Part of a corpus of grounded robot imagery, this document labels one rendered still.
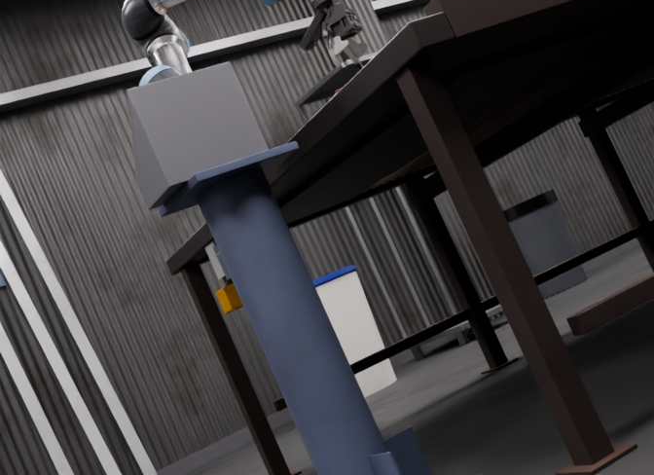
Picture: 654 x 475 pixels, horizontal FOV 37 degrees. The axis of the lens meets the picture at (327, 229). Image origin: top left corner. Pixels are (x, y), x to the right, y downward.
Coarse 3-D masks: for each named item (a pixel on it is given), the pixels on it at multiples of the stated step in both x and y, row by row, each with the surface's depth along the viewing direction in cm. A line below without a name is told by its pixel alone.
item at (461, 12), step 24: (432, 0) 191; (456, 0) 191; (480, 0) 193; (504, 0) 196; (528, 0) 198; (552, 0) 200; (576, 0) 204; (456, 24) 190; (480, 24) 192; (504, 24) 196
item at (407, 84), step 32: (416, 64) 194; (416, 96) 195; (448, 96) 195; (448, 128) 193; (448, 160) 193; (480, 192) 192; (480, 224) 191; (480, 256) 195; (512, 256) 191; (512, 288) 189; (512, 320) 193; (544, 320) 190; (544, 352) 189; (544, 384) 191; (576, 384) 189; (576, 416) 188; (576, 448) 189; (608, 448) 189
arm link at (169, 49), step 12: (168, 24) 276; (144, 36) 273; (156, 36) 273; (168, 36) 273; (180, 36) 276; (144, 48) 277; (156, 48) 273; (168, 48) 271; (180, 48) 274; (156, 60) 272; (168, 60) 267; (180, 60) 267; (180, 72) 263
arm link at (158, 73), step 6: (156, 66) 243; (162, 66) 243; (168, 66) 245; (150, 72) 242; (156, 72) 241; (162, 72) 240; (168, 72) 240; (174, 72) 241; (144, 78) 242; (150, 78) 240; (156, 78) 239; (162, 78) 238; (144, 84) 241
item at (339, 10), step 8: (320, 0) 261; (328, 0) 262; (336, 0) 260; (344, 0) 261; (320, 8) 265; (328, 8) 265; (336, 8) 261; (344, 8) 260; (328, 16) 262; (336, 16) 259; (344, 16) 258; (352, 16) 261; (328, 24) 261; (336, 24) 261; (344, 24) 260; (352, 24) 259; (360, 24) 264; (336, 32) 261; (344, 32) 260; (352, 32) 264
